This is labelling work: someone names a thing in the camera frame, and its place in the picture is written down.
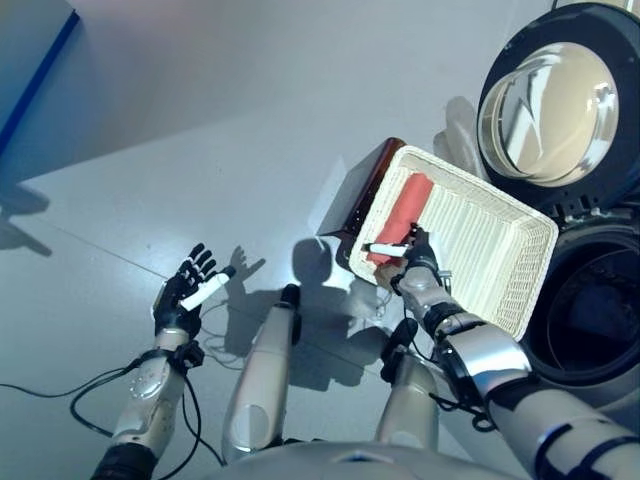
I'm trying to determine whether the red cloth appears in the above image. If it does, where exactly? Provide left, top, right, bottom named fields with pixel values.
left=366, top=171, right=436, bottom=269

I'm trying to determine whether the dark brown stool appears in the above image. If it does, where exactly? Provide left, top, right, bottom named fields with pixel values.
left=315, top=136, right=408, bottom=262

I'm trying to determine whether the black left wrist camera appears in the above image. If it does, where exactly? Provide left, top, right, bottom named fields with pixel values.
left=171, top=341, right=206, bottom=370

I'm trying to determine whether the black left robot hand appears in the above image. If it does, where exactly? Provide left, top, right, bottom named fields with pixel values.
left=151, top=242, right=237, bottom=336

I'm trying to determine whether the silver left robot leg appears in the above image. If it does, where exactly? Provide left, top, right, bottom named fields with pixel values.
left=221, top=283, right=304, bottom=465

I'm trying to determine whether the white floor cable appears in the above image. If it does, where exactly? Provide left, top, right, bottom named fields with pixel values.
left=201, top=298, right=252, bottom=370

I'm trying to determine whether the grey panel with blue edge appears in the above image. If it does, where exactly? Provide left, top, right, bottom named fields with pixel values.
left=0, top=7, right=82, bottom=162

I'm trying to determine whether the silver right robot leg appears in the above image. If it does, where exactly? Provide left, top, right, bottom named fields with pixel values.
left=374, top=318, right=442, bottom=450

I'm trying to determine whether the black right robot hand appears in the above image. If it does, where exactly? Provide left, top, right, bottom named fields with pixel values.
left=360, top=225, right=441, bottom=272

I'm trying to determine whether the grey front-load washing machine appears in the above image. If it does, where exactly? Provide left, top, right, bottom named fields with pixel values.
left=519, top=189, right=640, bottom=417

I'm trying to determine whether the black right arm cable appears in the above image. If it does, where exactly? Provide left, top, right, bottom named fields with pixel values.
left=428, top=393, right=497, bottom=432

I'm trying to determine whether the white wicker laundry basket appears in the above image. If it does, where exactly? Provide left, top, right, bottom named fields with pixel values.
left=347, top=145, right=560, bottom=344

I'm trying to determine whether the silver robot torso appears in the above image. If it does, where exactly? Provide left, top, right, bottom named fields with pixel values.
left=209, top=439, right=532, bottom=480

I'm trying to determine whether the round glass washer door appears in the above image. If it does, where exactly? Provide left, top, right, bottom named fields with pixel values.
left=474, top=3, right=640, bottom=202

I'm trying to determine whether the thick black wrist cable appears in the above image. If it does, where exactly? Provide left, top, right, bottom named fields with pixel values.
left=0, top=366, right=222, bottom=467

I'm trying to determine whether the silver robot leg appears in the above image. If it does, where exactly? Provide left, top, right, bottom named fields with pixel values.
left=374, top=318, right=442, bottom=450
left=221, top=283, right=304, bottom=465

